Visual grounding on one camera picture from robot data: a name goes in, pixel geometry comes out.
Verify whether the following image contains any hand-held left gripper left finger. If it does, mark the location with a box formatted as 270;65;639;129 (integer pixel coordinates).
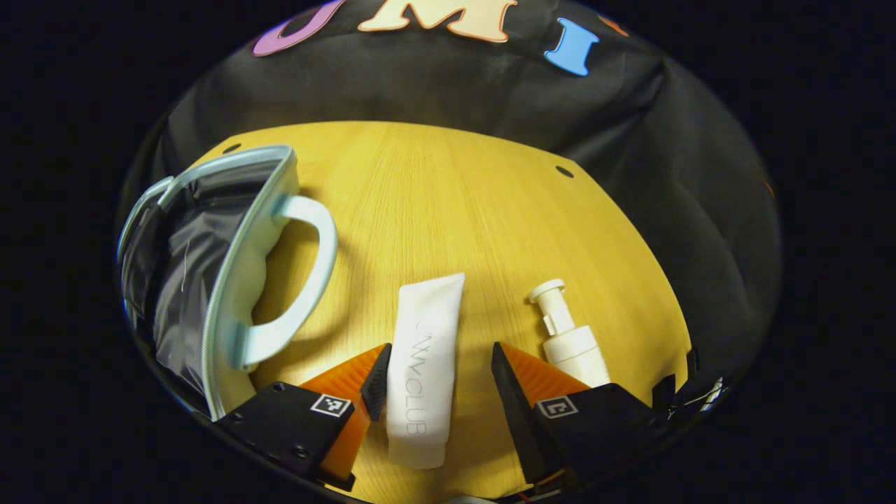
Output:
213;342;394;492

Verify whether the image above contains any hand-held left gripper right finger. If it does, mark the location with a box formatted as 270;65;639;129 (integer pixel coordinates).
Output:
490;341;674;487

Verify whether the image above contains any white pump bottle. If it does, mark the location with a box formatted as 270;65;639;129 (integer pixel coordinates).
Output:
528;279;613;389

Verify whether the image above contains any white skin care tube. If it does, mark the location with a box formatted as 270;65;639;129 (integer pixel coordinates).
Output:
386;273;466;470

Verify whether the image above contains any light blue suitcase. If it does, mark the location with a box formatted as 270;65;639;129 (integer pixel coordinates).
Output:
115;143;340;422

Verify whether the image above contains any black backdrop cloth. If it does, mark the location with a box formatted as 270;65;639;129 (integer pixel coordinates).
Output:
115;0;783;421

